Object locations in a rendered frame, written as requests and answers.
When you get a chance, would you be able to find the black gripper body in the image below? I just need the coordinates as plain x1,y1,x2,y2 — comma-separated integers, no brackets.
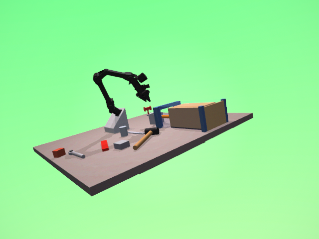
135,84,150,97

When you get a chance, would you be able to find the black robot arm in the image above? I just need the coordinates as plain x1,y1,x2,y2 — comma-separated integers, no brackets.
93,69,148,116

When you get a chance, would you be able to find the black mallet with wooden handle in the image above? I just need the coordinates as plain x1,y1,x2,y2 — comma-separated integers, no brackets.
133,127,159,150

